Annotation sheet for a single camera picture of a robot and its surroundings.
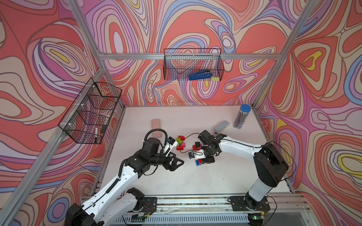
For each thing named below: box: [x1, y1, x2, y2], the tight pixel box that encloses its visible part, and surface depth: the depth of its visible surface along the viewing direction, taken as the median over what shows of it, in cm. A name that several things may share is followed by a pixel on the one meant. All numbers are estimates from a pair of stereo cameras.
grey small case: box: [213, 120, 230, 135], surface depth 105 cm
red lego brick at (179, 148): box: [176, 145, 184, 151], surface depth 95 cm
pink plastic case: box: [151, 118, 163, 138], surface depth 109 cm
